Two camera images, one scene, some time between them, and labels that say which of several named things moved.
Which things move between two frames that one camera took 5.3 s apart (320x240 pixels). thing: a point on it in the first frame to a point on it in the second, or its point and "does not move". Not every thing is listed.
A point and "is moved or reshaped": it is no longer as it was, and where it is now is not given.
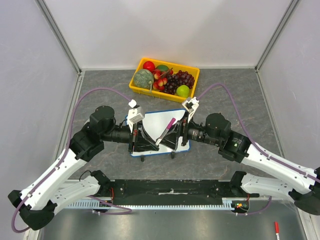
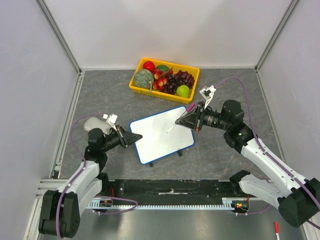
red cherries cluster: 160,78 does not move
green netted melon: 143,78 does not move
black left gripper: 145,143 to 130,138
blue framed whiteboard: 155,124 is moved or reshaped
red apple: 149,65 does not move
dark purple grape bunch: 181,78 does not move
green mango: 163,68 does not move
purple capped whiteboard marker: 166,131 is moved or reshaped
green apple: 183,91 does not move
